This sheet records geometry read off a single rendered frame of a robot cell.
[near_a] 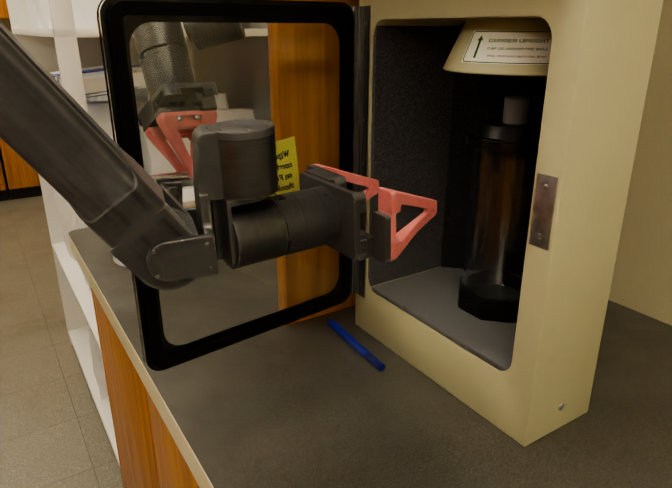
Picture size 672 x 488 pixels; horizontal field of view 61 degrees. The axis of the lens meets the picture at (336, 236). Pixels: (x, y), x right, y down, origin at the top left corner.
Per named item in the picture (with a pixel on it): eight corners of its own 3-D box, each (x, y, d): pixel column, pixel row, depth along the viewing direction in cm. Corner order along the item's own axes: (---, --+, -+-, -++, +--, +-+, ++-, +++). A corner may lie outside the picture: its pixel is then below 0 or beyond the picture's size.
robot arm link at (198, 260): (145, 246, 53) (150, 285, 46) (126, 125, 49) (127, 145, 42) (269, 228, 57) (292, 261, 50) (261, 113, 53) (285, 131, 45)
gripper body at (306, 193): (314, 169, 59) (249, 181, 56) (370, 190, 51) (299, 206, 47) (316, 227, 62) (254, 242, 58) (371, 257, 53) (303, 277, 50)
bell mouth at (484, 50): (514, 63, 75) (518, 19, 73) (643, 72, 61) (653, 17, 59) (410, 68, 66) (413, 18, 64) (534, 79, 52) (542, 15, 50)
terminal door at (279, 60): (351, 299, 82) (354, 2, 68) (147, 376, 64) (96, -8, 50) (348, 297, 83) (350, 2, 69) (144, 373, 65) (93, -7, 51)
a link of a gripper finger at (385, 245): (405, 164, 59) (328, 179, 55) (453, 178, 53) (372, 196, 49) (404, 225, 62) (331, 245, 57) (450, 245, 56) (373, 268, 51)
